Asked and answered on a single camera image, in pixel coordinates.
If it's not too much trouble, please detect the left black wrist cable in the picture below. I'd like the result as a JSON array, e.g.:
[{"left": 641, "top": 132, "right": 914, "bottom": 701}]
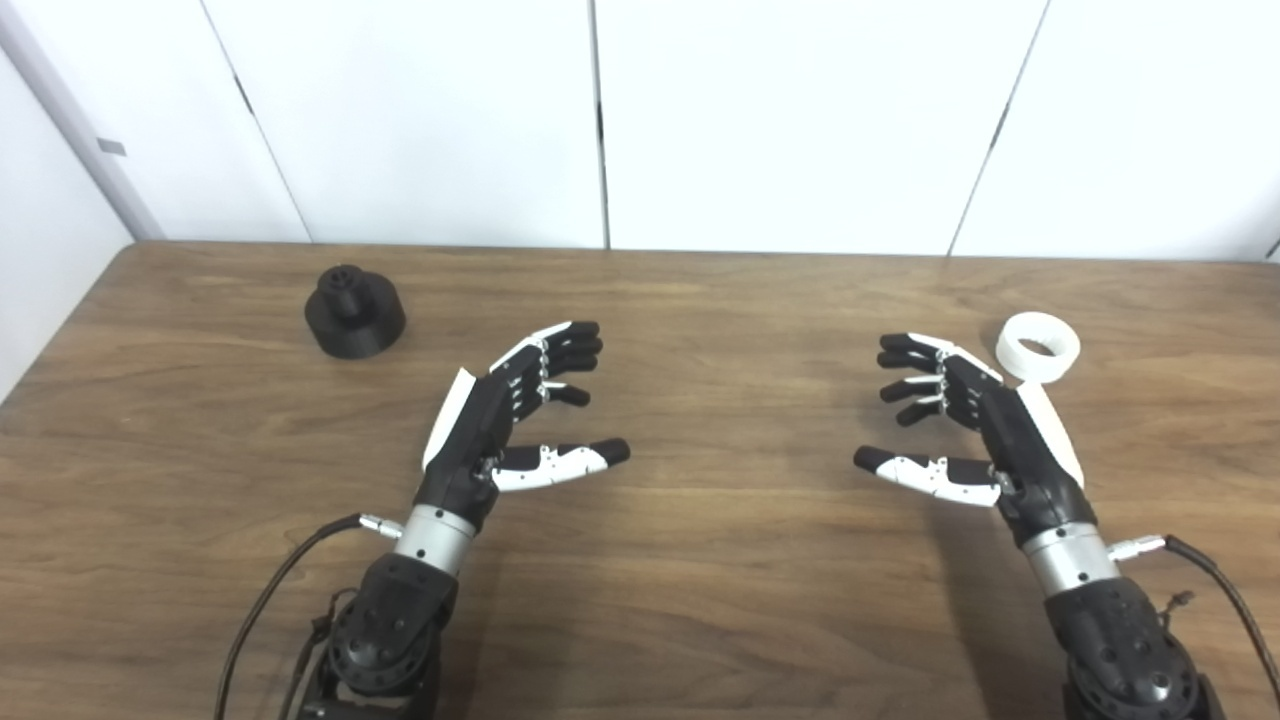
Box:
[{"left": 213, "top": 512, "right": 406, "bottom": 720}]

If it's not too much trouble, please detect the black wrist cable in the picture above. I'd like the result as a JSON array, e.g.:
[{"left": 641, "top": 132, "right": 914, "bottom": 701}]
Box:
[
  {"left": 213, "top": 512, "right": 406, "bottom": 720},
  {"left": 1108, "top": 534, "right": 1280, "bottom": 703}
]

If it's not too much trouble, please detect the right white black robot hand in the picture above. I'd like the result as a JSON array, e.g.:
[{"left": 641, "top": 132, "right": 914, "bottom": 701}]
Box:
[{"left": 853, "top": 332, "right": 1099, "bottom": 549}]

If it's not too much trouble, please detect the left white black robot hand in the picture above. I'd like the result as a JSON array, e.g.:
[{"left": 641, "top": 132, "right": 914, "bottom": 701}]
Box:
[{"left": 414, "top": 320, "right": 632, "bottom": 532}]

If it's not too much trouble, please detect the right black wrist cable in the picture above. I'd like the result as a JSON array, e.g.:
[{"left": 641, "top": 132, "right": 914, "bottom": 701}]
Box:
[{"left": 1108, "top": 534, "right": 1280, "bottom": 703}]

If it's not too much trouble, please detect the round black part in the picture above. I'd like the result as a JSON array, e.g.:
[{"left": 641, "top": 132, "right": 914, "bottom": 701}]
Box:
[{"left": 304, "top": 264, "right": 407, "bottom": 360}]

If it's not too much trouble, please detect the white ring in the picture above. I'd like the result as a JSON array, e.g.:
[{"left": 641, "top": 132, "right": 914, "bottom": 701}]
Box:
[{"left": 996, "top": 312, "right": 1081, "bottom": 383}]

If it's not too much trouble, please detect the grey wall post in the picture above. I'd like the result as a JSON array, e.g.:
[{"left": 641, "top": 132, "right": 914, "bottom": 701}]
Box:
[{"left": 0, "top": 0, "right": 167, "bottom": 242}]

